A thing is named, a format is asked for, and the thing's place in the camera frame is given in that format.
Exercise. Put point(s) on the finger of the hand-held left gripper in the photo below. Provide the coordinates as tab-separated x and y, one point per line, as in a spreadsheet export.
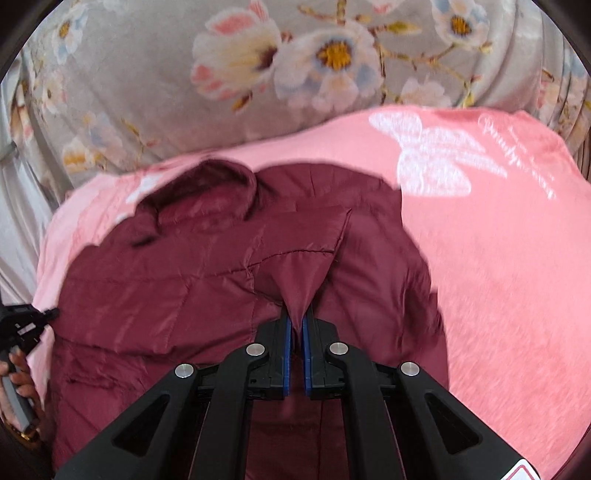
46	314

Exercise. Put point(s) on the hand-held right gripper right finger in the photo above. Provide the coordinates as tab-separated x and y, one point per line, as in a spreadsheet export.
305	357

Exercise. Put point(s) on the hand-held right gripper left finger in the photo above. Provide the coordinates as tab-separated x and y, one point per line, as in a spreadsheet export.
287	355

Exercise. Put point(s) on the maroon quilted jacket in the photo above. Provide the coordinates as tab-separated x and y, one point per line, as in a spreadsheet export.
184	286

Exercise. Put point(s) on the person's left hand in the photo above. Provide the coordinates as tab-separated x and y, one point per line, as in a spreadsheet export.
21	376

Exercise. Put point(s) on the white curtain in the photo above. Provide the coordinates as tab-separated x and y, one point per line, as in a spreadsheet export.
21	221

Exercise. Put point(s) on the pink butterfly print blanket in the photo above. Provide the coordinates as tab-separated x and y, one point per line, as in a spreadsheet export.
498	277

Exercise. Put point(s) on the grey floral blanket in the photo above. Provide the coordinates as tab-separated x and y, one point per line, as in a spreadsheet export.
152	78

